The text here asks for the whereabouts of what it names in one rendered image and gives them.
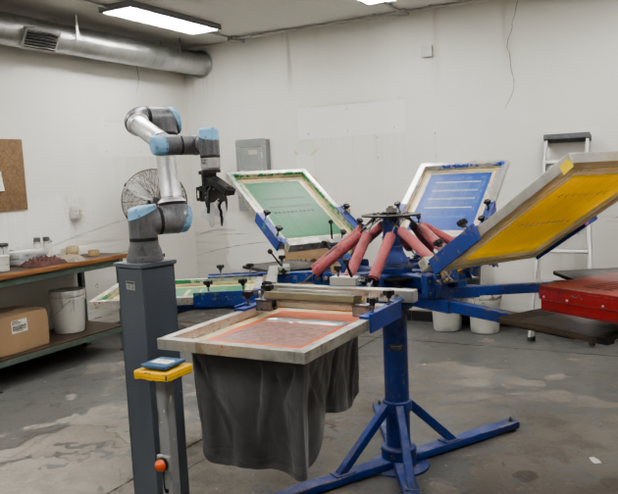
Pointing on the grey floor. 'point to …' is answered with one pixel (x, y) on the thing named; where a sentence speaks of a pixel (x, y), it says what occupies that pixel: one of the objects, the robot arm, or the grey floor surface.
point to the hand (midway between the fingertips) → (218, 222)
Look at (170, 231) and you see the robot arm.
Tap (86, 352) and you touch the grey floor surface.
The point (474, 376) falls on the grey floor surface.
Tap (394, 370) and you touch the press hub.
